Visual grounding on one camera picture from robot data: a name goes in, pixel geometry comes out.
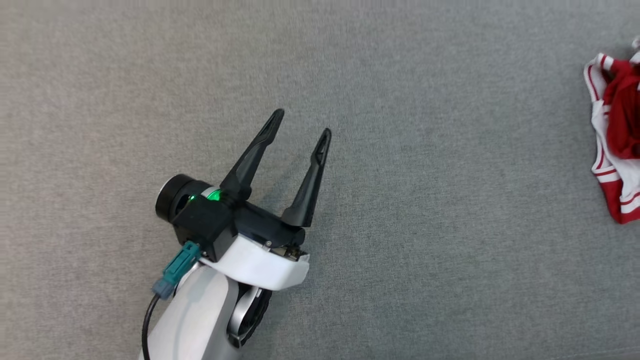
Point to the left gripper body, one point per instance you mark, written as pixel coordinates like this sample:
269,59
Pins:
270,260

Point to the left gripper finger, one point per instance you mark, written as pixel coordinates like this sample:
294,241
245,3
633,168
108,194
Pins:
252,155
310,185

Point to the red white basketball jersey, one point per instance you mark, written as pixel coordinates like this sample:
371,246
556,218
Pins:
620,125

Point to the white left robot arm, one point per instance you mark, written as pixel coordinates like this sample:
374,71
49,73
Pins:
185,320

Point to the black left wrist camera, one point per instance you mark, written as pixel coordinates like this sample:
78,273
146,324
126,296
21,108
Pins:
205,227

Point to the teal left camera connector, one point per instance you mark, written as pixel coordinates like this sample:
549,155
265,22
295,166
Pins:
175,272

